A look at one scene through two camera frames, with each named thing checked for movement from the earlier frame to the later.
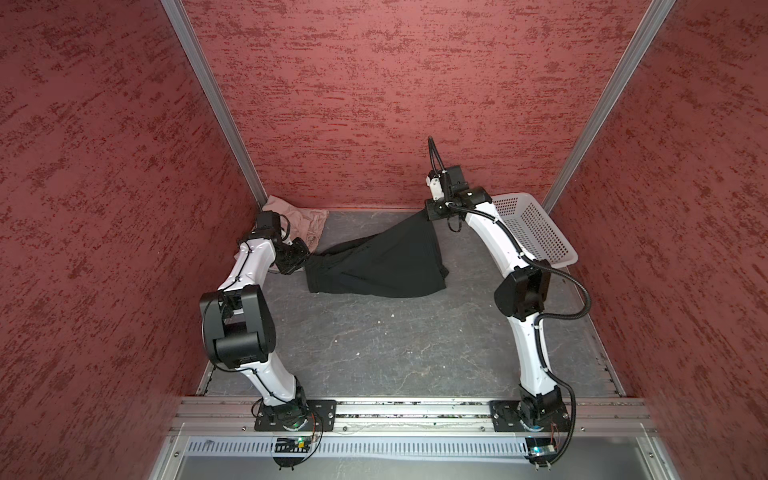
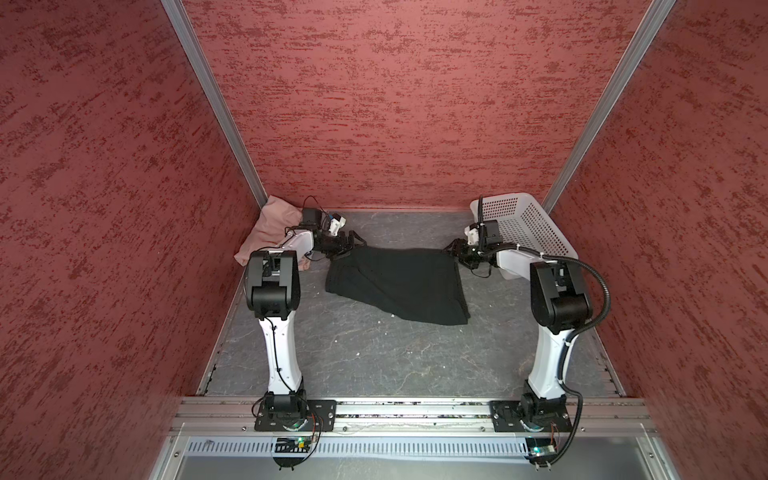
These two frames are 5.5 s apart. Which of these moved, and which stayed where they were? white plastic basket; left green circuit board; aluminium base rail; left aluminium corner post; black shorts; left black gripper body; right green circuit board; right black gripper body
Moved: right black gripper body; left black gripper body; black shorts
Stayed: left green circuit board; aluminium base rail; white plastic basket; left aluminium corner post; right green circuit board
